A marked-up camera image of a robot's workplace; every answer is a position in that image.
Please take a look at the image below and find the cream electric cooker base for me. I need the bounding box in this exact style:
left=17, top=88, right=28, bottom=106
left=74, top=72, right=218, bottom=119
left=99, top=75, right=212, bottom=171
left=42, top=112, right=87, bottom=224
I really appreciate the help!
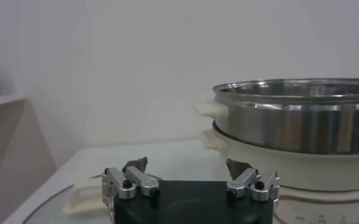
left=199, top=129, right=359, bottom=224

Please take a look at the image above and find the glass lid cream handle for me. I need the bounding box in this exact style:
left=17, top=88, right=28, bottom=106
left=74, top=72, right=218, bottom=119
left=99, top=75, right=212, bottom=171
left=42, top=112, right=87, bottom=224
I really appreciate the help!
left=22, top=173, right=165, bottom=224

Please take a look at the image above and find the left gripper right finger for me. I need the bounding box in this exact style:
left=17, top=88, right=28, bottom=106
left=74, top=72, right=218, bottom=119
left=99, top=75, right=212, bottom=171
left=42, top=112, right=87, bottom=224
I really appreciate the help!
left=226, top=158, right=280, bottom=202

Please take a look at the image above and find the stainless steel steamer basket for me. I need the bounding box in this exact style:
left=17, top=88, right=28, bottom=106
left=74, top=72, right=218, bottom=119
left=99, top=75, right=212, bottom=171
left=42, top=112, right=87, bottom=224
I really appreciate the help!
left=194, top=78, right=359, bottom=155

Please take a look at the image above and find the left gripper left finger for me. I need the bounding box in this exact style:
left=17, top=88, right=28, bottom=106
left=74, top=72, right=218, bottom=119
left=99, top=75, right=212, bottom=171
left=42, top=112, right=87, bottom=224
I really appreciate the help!
left=101, top=156, right=161, bottom=214

